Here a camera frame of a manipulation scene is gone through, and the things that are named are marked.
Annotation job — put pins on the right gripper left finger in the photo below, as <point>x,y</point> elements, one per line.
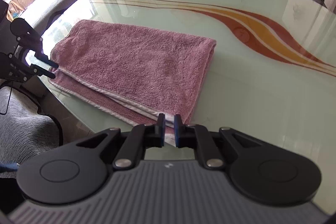
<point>140,138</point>

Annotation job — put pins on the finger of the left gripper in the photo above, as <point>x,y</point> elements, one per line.
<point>42,71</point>
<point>45,59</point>

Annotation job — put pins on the pink terry towel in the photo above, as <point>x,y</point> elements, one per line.
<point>133,73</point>

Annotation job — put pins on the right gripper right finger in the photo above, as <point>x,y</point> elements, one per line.
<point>198,138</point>

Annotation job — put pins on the grey upholstered chair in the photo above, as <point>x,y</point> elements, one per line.
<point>42,13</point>

